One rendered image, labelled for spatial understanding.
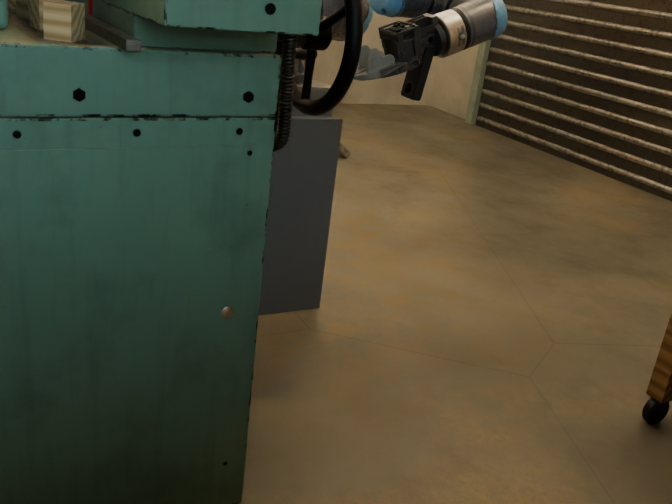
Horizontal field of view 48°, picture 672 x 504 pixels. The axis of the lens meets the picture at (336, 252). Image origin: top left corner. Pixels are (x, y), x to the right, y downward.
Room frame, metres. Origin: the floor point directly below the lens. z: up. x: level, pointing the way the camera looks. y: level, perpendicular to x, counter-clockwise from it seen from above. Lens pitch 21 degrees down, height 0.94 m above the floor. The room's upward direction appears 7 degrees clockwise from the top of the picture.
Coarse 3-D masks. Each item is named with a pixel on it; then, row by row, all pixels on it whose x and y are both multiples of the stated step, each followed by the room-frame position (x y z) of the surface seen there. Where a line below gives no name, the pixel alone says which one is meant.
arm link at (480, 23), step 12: (456, 0) 1.70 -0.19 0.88; (468, 0) 1.68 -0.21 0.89; (480, 0) 1.67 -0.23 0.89; (492, 0) 1.67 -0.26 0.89; (456, 12) 1.63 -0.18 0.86; (468, 12) 1.64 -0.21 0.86; (480, 12) 1.64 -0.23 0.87; (492, 12) 1.66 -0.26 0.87; (504, 12) 1.67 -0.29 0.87; (468, 24) 1.62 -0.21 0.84; (480, 24) 1.64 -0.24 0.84; (492, 24) 1.65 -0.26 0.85; (504, 24) 1.67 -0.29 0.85; (468, 36) 1.62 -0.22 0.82; (480, 36) 1.64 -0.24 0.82; (492, 36) 1.67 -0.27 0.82
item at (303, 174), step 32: (320, 128) 1.91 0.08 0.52; (288, 160) 1.87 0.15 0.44; (320, 160) 1.92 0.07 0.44; (288, 192) 1.87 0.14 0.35; (320, 192) 1.92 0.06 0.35; (288, 224) 1.88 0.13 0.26; (320, 224) 1.93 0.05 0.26; (288, 256) 1.88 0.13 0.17; (320, 256) 1.93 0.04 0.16; (288, 288) 1.89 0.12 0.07; (320, 288) 1.94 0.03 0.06
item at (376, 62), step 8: (376, 48) 1.53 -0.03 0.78; (368, 56) 1.52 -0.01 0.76; (376, 56) 1.53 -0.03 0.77; (384, 56) 1.54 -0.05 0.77; (392, 56) 1.55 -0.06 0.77; (368, 64) 1.52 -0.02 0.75; (376, 64) 1.53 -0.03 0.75; (384, 64) 1.54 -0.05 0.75; (392, 64) 1.55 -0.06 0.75; (368, 72) 1.52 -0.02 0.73; (376, 72) 1.52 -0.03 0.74; (360, 80) 1.53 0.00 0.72
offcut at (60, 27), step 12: (60, 0) 0.99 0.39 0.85; (48, 12) 0.96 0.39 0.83; (60, 12) 0.96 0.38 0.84; (72, 12) 0.96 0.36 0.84; (84, 12) 1.00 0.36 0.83; (48, 24) 0.96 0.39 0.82; (60, 24) 0.96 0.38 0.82; (72, 24) 0.96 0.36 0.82; (84, 24) 1.00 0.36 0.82; (48, 36) 0.96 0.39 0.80; (60, 36) 0.96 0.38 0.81; (72, 36) 0.96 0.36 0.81; (84, 36) 1.00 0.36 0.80
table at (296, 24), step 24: (120, 0) 1.05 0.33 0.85; (144, 0) 0.96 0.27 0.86; (168, 0) 0.90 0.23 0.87; (192, 0) 0.92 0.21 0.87; (216, 0) 0.94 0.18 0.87; (240, 0) 0.95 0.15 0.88; (264, 0) 0.97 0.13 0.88; (288, 0) 0.99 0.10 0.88; (312, 0) 1.01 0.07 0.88; (168, 24) 0.90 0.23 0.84; (192, 24) 0.92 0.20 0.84; (216, 24) 0.94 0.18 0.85; (240, 24) 0.96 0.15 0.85; (264, 24) 0.97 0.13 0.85; (288, 24) 0.99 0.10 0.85; (312, 24) 1.01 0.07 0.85
